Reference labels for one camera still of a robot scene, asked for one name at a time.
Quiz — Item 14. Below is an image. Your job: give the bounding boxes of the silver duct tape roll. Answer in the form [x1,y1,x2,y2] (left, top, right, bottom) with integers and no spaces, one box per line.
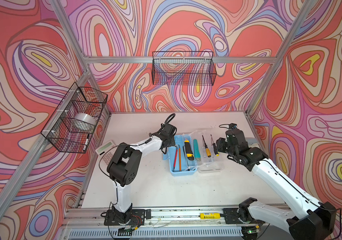
[72,113,96,133]

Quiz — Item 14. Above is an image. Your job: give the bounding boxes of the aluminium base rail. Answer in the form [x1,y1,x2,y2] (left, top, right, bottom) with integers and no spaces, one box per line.
[62,205,307,226]

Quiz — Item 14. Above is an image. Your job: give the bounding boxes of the yellow black utility knife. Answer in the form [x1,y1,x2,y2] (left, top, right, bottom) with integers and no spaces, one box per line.
[184,139,195,161]

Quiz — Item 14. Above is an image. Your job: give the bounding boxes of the black yellow screwdriver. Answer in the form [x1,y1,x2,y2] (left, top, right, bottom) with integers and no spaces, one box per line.
[211,135,220,156]

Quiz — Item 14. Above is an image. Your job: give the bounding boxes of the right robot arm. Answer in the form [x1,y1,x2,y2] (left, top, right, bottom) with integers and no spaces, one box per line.
[216,123,338,240]

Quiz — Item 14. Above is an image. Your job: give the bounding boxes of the black wire basket back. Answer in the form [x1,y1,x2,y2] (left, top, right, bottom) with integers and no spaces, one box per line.
[151,50,217,86]

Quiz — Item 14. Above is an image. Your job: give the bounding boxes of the orange handled hex key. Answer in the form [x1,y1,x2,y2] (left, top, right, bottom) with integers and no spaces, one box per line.
[178,145,182,172]

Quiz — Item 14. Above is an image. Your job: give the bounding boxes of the black wire basket left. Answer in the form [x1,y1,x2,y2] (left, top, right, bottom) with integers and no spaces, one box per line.
[40,83,108,154]

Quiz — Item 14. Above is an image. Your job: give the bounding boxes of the red handled hex key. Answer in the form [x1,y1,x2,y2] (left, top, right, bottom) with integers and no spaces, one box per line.
[173,147,179,172]

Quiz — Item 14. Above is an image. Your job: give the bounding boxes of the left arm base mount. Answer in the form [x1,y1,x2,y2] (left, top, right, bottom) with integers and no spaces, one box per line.
[100,209,152,227]

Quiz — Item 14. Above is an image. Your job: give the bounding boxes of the yellow handled screwdriver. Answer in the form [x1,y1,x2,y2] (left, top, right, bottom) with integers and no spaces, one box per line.
[202,136,212,158]

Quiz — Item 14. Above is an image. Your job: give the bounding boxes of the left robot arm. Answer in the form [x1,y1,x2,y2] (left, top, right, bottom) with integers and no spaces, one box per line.
[106,122,177,216]

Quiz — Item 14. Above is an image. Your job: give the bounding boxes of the teal utility knife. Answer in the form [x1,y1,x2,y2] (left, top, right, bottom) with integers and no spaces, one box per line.
[193,139,201,161]

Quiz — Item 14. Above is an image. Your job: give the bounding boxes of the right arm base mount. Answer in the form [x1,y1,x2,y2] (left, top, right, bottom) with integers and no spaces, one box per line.
[221,208,265,225]

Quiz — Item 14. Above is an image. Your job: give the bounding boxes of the marker pen in basket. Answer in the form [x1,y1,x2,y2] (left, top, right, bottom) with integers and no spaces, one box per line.
[83,134,90,152]

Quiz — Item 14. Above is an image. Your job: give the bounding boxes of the blue plastic tool box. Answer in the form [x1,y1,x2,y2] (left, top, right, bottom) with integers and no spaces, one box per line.
[162,129,224,177]

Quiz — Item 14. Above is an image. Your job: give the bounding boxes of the grey stapler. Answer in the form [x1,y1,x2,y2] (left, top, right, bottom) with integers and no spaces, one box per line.
[246,138,260,148]

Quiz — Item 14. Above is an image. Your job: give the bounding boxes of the black wire basket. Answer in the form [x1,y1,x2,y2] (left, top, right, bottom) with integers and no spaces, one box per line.
[40,83,108,154]
[151,50,217,86]

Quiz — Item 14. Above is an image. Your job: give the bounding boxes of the white pink calculator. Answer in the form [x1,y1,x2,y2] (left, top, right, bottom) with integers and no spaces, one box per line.
[95,140,115,165]

